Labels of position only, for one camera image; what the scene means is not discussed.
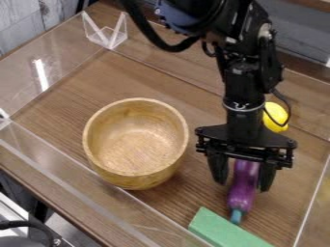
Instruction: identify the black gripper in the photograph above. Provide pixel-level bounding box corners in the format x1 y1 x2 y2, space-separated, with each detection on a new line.
195 109 297 192

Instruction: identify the purple toy eggplant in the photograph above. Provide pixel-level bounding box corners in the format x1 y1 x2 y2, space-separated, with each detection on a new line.
227 160 259 225

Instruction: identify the brown wooden bowl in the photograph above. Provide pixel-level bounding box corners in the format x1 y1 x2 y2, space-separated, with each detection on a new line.
82 97 189 190

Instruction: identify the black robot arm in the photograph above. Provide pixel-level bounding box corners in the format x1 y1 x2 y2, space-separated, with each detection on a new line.
118 0 296 192

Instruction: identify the yellow lemon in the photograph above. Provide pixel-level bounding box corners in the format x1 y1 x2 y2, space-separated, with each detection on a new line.
263 101 288 133

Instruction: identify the green foam block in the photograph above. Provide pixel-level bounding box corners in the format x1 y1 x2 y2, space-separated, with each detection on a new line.
188 206 273 247

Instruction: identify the clear acrylic front wall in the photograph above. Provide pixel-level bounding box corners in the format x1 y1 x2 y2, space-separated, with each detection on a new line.
0 120 209 247

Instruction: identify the clear acrylic corner bracket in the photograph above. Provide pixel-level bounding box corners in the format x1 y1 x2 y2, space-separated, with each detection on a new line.
81 12 128 50

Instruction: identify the black cable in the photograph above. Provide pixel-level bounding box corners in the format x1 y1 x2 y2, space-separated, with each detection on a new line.
0 219 56 247

